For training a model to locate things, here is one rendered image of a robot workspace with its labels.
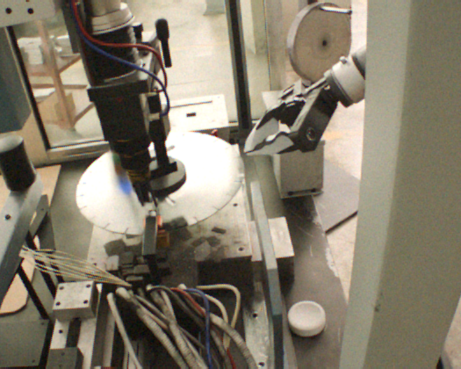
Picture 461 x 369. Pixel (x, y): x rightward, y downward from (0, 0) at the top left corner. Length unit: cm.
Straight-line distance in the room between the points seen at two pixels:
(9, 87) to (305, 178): 75
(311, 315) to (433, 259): 72
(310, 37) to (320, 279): 113
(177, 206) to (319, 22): 122
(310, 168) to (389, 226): 97
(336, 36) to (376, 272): 183
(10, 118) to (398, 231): 53
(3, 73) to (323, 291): 69
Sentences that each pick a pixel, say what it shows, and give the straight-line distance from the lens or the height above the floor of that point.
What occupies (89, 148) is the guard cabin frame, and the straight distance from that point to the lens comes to 145.
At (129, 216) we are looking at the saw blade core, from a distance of 86.
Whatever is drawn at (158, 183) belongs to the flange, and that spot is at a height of 96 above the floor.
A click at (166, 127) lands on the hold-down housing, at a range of 78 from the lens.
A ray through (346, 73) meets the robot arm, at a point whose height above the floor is 115.
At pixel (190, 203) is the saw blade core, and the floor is 95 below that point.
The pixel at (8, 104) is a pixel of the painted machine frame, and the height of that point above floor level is 126.
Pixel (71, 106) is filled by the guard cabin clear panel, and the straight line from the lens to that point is 141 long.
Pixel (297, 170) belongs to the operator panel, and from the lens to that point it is 113.
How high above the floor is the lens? 147
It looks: 35 degrees down
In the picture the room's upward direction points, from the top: 8 degrees counter-clockwise
